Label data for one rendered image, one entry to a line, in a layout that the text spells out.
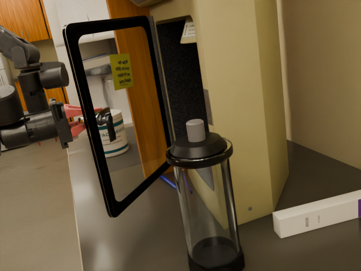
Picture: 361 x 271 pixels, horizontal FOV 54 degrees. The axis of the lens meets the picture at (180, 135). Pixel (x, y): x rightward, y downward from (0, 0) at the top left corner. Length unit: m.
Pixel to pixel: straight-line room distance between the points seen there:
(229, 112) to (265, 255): 0.27
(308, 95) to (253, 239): 0.55
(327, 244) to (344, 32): 0.53
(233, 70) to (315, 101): 0.49
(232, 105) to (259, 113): 0.06
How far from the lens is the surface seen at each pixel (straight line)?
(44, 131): 0.78
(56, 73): 1.00
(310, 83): 1.12
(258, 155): 0.74
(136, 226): 0.84
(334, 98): 1.05
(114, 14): 0.98
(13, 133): 0.79
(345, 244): 0.72
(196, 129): 0.55
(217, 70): 0.66
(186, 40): 0.76
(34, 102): 1.04
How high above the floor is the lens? 1.36
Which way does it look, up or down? 17 degrees down
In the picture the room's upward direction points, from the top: 10 degrees counter-clockwise
